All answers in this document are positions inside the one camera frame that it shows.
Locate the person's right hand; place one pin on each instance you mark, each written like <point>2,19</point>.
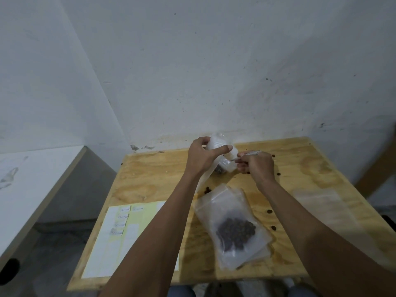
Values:
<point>260,168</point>

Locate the person's left hand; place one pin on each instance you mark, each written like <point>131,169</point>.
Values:
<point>198,160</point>

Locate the person's right fingers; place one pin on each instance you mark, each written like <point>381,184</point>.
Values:
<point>243,165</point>

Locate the person's left thumb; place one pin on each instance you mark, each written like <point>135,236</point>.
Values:
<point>221,150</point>

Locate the small clear plastic bag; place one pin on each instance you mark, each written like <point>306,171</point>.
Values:
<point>217,141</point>

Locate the silver metal tweezers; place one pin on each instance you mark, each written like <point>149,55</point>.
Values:
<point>252,153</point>

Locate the person's right forearm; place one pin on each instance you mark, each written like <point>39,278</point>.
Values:
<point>309,241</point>

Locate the person's left forearm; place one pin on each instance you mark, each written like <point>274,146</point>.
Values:
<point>154,244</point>

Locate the coffee beans in small bag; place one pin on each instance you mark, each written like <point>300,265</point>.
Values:
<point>220,170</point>

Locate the clear zip bag with beans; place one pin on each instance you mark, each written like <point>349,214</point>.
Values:
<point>222,204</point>

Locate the pile of dark coffee beans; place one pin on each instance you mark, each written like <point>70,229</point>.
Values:
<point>236,233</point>

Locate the stack of empty clear bags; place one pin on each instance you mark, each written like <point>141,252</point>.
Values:
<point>324,207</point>

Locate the person's dark shoe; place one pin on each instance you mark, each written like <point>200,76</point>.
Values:
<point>220,290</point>

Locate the person's blue jeans leg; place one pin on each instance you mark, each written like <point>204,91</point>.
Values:
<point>301,292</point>
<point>181,291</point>

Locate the yellow and white label sheet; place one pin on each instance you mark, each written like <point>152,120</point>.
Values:
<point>102,253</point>

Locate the white side table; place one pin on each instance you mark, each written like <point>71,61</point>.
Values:
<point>27,194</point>

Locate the black round object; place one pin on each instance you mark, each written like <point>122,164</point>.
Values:
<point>8,271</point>

